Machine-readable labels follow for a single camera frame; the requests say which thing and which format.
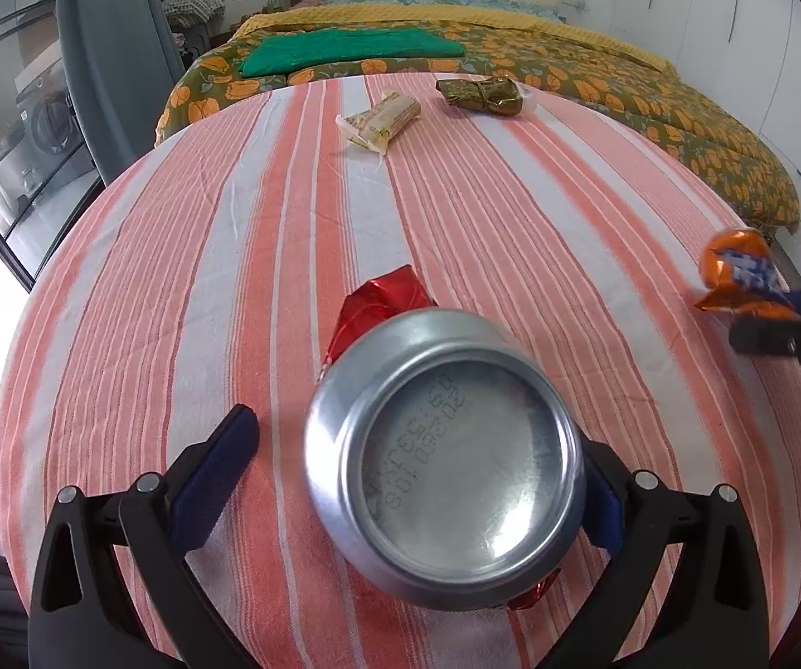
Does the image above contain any yellow textured blanket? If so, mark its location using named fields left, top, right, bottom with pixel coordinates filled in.
left=229, top=3, right=680, bottom=74

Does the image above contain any crushed orange drink can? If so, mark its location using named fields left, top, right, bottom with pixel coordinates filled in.
left=694, top=226, right=792, bottom=322

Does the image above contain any blue floral pillow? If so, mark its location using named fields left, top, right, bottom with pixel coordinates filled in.
left=317, top=0, right=561, bottom=21

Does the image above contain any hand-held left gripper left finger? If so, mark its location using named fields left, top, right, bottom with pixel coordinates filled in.
left=27, top=403, right=260, bottom=669

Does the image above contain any crushed red drink can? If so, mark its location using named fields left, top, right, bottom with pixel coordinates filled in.
left=304, top=265, right=588, bottom=613

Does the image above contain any white wardrobe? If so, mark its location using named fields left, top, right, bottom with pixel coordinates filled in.
left=560, top=0, right=801, bottom=182

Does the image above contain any orange striped tablecloth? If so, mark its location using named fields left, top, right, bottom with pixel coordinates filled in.
left=0, top=73, right=801, bottom=669

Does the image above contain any floral green orange bedspread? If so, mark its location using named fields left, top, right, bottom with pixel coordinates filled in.
left=155, top=24, right=801, bottom=227

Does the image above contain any washing machine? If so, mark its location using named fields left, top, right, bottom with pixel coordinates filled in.
left=16, top=76, right=88, bottom=161

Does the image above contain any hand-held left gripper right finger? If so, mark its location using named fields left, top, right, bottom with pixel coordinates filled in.
left=543, top=432, right=770, bottom=669

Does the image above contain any folded green towel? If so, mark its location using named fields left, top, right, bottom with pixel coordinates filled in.
left=239, top=28, right=467, bottom=79

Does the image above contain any cream and yellow snack packet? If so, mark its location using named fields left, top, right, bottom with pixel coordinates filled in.
left=336, top=90, right=422, bottom=154

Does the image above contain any grey stool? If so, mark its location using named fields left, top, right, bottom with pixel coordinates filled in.
left=177, top=21, right=210, bottom=64

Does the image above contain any olive green wrapped packet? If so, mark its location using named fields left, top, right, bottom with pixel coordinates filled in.
left=435, top=76, right=537, bottom=116

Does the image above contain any grey-blue curtain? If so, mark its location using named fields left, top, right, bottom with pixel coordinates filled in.
left=57, top=0, right=188, bottom=186

